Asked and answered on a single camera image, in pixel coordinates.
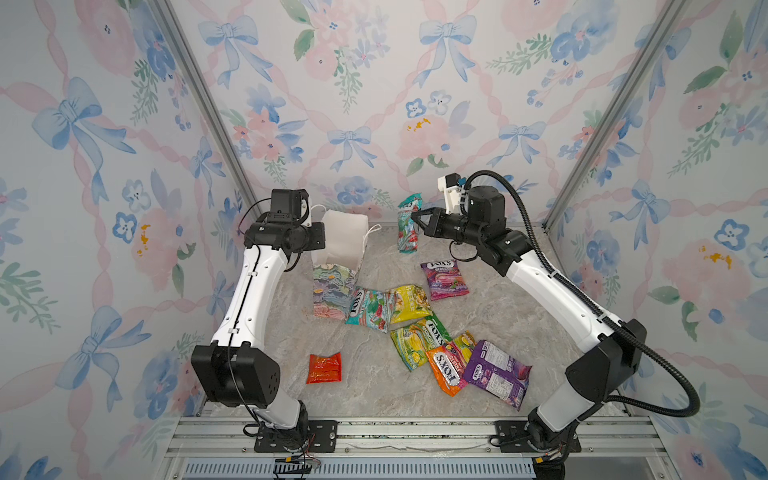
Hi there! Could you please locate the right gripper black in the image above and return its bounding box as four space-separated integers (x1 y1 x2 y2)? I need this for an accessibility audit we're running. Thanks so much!
411 210 486 253

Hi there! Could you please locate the teal mint candy bag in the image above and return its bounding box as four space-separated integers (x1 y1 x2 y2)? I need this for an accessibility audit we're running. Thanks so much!
397 193 422 254
345 287 391 333

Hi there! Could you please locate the floral paper gift bag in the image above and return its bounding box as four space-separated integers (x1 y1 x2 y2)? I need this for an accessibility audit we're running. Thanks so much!
311 205 381 321

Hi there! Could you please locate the orange Fox's candy bag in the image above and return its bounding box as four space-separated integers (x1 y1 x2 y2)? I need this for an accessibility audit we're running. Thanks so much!
426 331 476 397

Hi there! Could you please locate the purple candy bag back side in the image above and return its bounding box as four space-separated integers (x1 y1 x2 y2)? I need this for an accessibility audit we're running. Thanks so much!
462 340 532 411

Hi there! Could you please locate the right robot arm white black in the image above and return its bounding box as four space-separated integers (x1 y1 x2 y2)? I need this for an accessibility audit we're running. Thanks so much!
412 175 646 452

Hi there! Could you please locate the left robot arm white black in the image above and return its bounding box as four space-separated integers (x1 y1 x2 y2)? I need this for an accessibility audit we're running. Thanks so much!
191 220 326 431

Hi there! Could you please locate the purple berries candy bag upper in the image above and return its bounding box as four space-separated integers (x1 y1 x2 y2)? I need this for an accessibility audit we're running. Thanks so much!
421 259 469 301

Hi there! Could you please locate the yellow candy bag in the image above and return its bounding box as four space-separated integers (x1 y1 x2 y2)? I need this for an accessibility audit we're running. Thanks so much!
390 284 433 325

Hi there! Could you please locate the green lemon candy bag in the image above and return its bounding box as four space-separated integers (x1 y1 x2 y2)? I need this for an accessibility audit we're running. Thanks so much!
390 315 452 372

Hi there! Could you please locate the small red snack packet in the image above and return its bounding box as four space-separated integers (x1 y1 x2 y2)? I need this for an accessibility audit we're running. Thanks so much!
306 352 343 384

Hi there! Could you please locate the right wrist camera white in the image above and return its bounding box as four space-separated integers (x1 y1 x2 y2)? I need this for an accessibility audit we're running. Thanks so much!
437 173 465 213

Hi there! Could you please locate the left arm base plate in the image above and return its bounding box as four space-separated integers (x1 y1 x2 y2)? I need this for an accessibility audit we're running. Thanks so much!
253 420 339 454

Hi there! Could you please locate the aluminium mounting rail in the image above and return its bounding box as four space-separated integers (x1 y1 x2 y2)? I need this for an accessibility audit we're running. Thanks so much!
164 416 667 459

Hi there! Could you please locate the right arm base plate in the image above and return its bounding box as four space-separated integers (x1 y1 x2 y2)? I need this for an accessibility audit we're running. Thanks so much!
488 420 582 455

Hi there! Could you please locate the black connector with wires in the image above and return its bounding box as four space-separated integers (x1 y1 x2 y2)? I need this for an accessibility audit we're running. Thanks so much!
272 452 322 480

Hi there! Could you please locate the left aluminium corner post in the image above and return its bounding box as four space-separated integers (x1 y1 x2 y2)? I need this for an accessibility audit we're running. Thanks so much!
148 0 259 207

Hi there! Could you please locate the aluminium corner post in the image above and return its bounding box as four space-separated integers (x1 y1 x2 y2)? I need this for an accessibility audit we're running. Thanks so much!
148 0 259 207
542 0 688 233

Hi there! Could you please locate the right aluminium corner post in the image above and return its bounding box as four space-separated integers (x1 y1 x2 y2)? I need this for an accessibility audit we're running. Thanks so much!
542 0 688 233

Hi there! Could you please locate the black corrugated cable conduit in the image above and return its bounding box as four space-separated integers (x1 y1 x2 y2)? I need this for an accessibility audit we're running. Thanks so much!
464 169 702 419

